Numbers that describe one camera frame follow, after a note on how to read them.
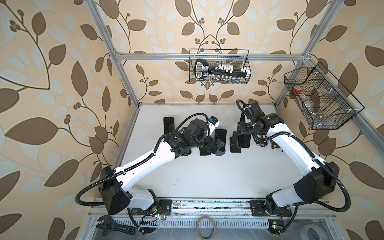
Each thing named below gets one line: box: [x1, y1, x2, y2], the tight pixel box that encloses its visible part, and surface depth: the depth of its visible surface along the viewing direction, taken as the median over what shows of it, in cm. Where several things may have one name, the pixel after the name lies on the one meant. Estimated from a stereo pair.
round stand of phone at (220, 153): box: [215, 150, 226, 156], surface depth 95 cm
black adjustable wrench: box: [95, 214, 136, 236], surface depth 71 cm
